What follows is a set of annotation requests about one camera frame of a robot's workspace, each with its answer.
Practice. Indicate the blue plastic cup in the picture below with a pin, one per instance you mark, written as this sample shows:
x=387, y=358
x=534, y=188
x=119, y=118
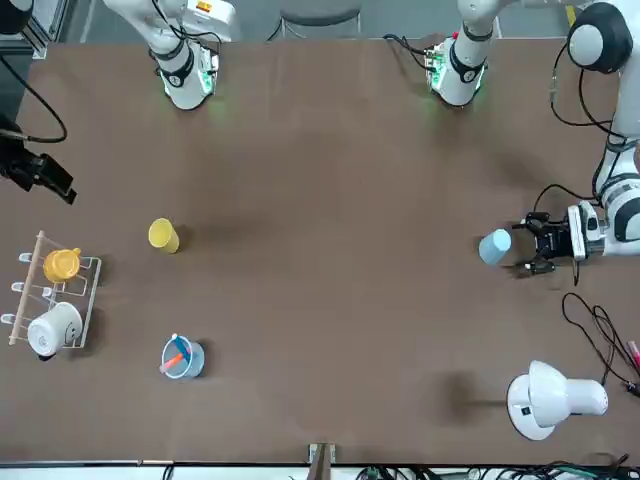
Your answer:
x=494, y=247

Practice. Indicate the clear measuring beaker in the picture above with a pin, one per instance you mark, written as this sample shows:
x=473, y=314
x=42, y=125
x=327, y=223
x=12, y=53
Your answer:
x=197, y=360

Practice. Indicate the yellow plastic cup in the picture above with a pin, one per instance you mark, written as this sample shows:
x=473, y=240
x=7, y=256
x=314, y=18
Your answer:
x=162, y=234

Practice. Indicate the blue pen with white cap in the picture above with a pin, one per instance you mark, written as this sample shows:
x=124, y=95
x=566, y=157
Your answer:
x=186, y=351

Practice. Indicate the white mug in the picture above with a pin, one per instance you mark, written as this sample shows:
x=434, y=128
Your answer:
x=50, y=332

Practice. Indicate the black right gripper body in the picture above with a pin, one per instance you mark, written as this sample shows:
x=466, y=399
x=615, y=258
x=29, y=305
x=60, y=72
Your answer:
x=12, y=160

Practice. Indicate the orange pen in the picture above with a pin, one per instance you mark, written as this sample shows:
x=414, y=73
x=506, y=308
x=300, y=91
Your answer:
x=175, y=360

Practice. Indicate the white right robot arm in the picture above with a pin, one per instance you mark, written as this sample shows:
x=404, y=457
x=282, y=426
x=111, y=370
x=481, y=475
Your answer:
x=185, y=75

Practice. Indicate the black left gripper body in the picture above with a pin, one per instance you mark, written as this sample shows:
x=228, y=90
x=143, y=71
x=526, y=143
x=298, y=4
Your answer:
x=552, y=240

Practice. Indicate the white box with orange label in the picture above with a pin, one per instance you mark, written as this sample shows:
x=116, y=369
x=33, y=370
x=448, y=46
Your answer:
x=215, y=17

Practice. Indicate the yellow mug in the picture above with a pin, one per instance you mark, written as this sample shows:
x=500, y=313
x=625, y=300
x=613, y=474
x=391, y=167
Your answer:
x=60, y=265

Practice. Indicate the white desk lamp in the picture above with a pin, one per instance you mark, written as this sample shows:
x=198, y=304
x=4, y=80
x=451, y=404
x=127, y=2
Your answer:
x=545, y=395

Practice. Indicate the aluminium frame rail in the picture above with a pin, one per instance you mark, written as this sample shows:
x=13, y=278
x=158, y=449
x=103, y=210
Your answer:
x=45, y=25

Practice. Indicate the grey stool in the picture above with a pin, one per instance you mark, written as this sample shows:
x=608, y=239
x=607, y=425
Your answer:
x=320, y=12

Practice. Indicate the pink marker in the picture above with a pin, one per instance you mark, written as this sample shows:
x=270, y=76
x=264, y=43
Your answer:
x=635, y=352

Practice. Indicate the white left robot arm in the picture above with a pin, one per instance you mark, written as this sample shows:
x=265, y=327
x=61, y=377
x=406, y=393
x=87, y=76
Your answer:
x=465, y=65

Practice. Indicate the aluminium frame post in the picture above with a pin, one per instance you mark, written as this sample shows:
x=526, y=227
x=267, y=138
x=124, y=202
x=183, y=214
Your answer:
x=322, y=462

